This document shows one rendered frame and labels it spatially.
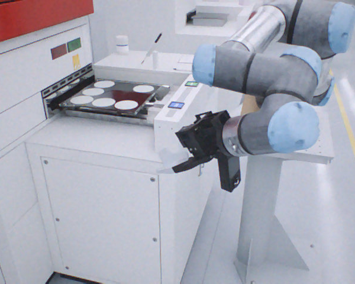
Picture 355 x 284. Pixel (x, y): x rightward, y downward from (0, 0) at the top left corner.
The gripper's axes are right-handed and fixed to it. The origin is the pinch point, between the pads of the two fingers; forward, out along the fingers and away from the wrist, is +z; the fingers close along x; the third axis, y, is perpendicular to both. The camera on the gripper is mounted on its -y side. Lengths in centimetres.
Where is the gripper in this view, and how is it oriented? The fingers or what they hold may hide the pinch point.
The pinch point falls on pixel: (178, 154)
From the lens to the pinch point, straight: 82.4
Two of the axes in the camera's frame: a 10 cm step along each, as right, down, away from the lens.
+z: -5.7, 1.0, 8.2
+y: -5.2, -8.2, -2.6
